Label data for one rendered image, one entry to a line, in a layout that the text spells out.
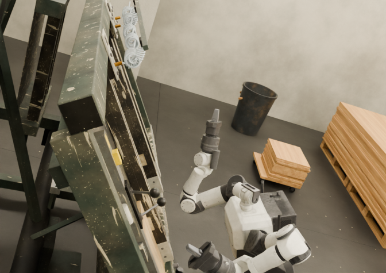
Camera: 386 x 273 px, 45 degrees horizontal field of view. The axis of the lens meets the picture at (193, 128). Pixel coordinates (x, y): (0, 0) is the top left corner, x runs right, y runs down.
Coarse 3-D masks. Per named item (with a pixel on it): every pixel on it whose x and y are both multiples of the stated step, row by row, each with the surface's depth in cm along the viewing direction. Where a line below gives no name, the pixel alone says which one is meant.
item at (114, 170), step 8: (96, 136) 158; (104, 136) 157; (104, 144) 158; (104, 152) 160; (104, 160) 161; (112, 160) 161; (112, 168) 163; (112, 176) 164; (120, 176) 165; (120, 184) 166; (120, 192) 168; (120, 200) 169; (128, 200) 170; (136, 224) 175; (136, 232) 177; (136, 240) 178; (144, 240) 179; (152, 256) 187; (152, 264) 185; (152, 272) 187
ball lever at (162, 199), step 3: (159, 198) 181; (162, 198) 180; (159, 201) 180; (162, 201) 180; (165, 201) 181; (156, 204) 180; (159, 204) 180; (162, 204) 180; (165, 204) 181; (150, 207) 179; (153, 207) 179; (147, 210) 178; (150, 210) 179; (141, 213) 176; (144, 213) 177; (141, 216) 176; (141, 219) 176
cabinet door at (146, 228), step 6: (138, 204) 212; (138, 210) 208; (144, 216) 212; (144, 222) 207; (144, 228) 202; (150, 228) 222; (150, 234) 216; (150, 240) 212; (150, 246) 207; (156, 246) 224; (156, 252) 220; (156, 258) 214; (162, 264) 225; (162, 270) 221
